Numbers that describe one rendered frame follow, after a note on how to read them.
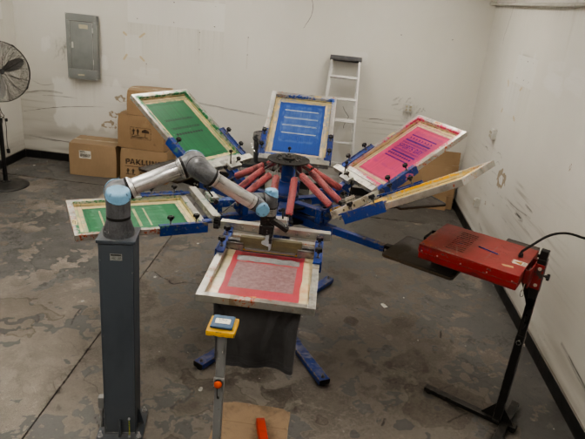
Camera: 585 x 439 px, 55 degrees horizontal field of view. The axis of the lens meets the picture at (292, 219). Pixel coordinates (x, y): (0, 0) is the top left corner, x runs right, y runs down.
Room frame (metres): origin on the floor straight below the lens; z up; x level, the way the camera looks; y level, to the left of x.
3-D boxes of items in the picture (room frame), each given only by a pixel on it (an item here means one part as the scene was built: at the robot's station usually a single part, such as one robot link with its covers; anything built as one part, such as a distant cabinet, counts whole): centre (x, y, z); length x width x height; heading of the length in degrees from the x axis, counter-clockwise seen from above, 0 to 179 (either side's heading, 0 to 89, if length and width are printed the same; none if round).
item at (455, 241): (3.01, -1.13, 1.06); 0.61 x 0.46 x 0.12; 57
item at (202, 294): (2.73, 0.12, 0.97); 0.79 x 0.58 x 0.04; 177
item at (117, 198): (2.51, 0.85, 1.37); 0.13 x 0.12 x 0.14; 22
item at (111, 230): (2.50, 0.85, 1.25); 0.15 x 0.15 x 0.10
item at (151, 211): (3.37, 0.87, 1.05); 1.08 x 0.61 x 0.23; 117
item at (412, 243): (3.42, -0.50, 0.91); 1.34 x 0.40 x 0.08; 57
